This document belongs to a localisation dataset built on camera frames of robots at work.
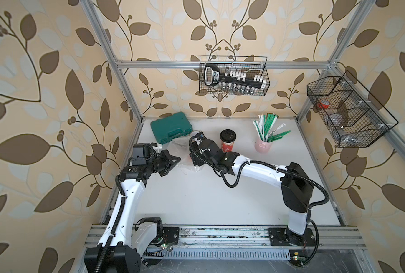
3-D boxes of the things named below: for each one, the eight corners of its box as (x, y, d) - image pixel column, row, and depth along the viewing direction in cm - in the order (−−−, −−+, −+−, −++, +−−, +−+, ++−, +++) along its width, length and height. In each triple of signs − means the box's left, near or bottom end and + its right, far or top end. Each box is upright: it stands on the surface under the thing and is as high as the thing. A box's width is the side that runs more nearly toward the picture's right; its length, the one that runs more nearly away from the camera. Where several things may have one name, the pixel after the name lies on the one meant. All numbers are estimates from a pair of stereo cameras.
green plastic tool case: (160, 146, 107) (158, 142, 104) (150, 127, 118) (148, 122, 114) (194, 131, 115) (194, 127, 112) (182, 114, 126) (181, 110, 123)
